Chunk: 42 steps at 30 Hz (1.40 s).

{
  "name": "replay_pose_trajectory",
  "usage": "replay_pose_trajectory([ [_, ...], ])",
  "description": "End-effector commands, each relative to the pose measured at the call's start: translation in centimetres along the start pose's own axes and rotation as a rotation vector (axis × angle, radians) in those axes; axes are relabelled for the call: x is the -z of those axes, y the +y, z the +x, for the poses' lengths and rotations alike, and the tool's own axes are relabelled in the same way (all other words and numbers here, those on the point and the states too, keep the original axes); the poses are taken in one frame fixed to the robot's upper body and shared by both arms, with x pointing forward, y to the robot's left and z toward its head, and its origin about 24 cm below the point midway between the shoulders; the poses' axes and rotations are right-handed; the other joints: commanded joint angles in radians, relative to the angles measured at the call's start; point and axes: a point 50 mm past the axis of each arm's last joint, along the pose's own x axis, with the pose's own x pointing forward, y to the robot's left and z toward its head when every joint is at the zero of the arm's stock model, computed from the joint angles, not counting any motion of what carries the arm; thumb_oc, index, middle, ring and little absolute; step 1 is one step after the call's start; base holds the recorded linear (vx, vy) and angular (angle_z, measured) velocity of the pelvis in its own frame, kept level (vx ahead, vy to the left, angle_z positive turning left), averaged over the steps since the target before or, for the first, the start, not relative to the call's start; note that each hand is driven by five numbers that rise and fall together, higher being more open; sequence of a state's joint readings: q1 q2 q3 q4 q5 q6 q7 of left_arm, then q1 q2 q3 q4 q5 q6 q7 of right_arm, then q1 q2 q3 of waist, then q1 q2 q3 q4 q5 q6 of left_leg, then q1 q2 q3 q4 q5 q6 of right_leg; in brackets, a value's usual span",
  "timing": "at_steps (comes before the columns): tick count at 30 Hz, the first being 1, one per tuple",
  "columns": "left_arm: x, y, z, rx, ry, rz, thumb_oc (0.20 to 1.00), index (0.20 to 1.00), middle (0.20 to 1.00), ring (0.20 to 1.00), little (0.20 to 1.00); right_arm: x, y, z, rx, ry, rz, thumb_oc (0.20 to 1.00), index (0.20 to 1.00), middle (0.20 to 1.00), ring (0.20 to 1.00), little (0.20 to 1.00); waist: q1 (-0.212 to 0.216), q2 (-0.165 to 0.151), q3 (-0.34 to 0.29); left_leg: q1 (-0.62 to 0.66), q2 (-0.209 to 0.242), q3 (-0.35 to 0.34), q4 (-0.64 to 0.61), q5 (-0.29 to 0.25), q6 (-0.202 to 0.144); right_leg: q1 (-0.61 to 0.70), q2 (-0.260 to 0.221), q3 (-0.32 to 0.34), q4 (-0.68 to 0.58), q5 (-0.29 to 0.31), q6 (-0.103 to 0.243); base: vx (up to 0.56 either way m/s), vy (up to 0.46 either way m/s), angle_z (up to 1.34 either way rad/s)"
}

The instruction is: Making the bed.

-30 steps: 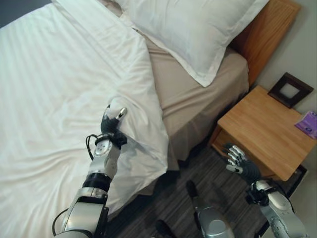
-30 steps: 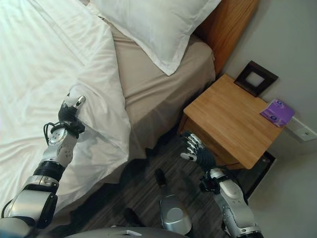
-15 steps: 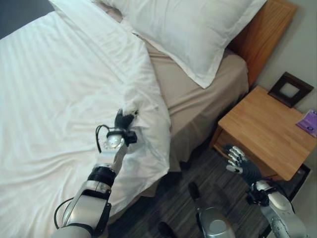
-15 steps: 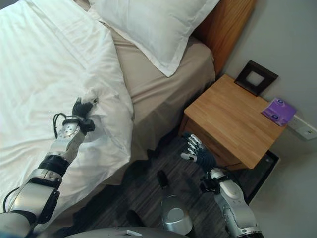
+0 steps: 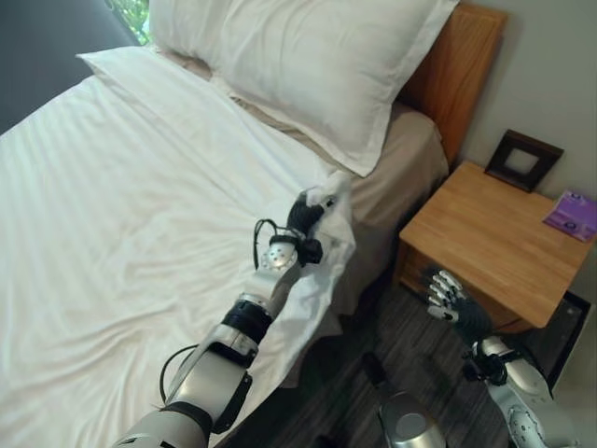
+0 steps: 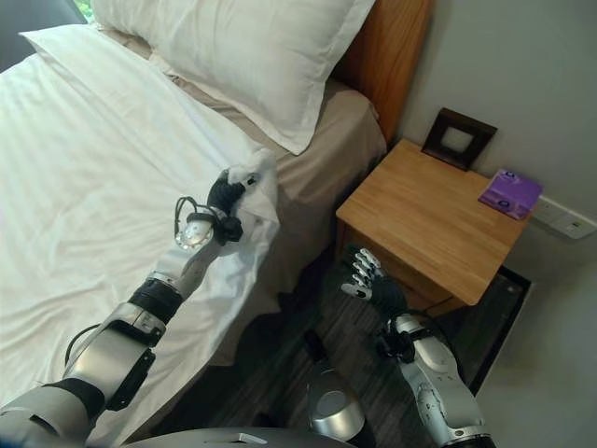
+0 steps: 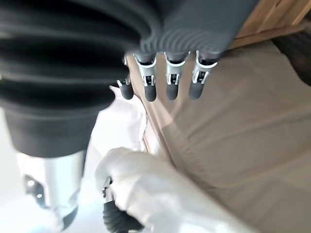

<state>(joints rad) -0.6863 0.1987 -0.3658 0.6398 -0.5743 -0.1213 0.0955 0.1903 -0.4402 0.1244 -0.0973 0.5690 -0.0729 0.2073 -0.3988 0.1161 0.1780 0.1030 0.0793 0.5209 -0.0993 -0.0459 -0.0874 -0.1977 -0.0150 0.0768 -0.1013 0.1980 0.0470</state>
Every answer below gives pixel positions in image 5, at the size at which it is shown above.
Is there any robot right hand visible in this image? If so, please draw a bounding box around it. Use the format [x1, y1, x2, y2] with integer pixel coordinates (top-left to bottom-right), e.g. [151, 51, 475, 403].
[421, 265, 494, 347]

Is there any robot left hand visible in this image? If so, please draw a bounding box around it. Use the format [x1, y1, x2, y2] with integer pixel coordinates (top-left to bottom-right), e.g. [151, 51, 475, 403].
[286, 187, 336, 240]

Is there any white duvet cover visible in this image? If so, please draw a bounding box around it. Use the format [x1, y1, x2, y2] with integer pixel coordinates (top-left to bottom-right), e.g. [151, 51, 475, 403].
[0, 46, 361, 448]

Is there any beige fitted bed sheet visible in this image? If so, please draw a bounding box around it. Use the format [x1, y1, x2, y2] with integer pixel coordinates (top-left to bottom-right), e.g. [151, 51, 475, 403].
[156, 45, 450, 328]

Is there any wooden nightstand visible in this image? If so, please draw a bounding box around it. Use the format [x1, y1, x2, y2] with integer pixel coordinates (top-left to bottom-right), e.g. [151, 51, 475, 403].
[393, 161, 594, 335]

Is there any silver robot leg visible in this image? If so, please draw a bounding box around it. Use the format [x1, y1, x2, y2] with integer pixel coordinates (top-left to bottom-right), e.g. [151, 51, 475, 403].
[376, 390, 445, 448]

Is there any purple booklet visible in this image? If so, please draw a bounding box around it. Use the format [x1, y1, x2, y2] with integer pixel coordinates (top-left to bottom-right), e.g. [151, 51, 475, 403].
[542, 189, 597, 245]

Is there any large white pillow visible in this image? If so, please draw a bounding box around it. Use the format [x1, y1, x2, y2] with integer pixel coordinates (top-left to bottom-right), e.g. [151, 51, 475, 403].
[204, 0, 461, 177]

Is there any wooden headboard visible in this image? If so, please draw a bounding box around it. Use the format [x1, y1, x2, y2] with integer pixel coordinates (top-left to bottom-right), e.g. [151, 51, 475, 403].
[396, 0, 509, 165]

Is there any window with green foliage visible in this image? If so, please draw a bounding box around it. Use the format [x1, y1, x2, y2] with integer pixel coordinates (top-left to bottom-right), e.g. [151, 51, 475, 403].
[104, 0, 153, 48]

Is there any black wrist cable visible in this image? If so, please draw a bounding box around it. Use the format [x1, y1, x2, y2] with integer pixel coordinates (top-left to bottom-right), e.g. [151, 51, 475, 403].
[253, 217, 291, 270]

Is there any dark picture frame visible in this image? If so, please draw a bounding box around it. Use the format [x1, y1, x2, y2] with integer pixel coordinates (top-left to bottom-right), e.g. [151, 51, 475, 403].
[483, 129, 566, 193]

